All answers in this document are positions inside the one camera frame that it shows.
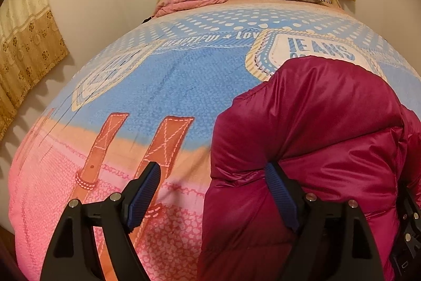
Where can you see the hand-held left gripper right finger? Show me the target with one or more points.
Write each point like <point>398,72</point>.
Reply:
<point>283,202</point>

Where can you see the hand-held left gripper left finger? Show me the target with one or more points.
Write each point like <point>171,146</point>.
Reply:
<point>144,198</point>

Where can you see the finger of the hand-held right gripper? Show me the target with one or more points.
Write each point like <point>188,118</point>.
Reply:
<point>411,225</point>

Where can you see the magenta down jacket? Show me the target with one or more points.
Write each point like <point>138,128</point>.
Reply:
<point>312,123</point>

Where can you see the printed blue pink bedsheet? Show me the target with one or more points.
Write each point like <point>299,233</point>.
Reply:
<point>164,86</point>

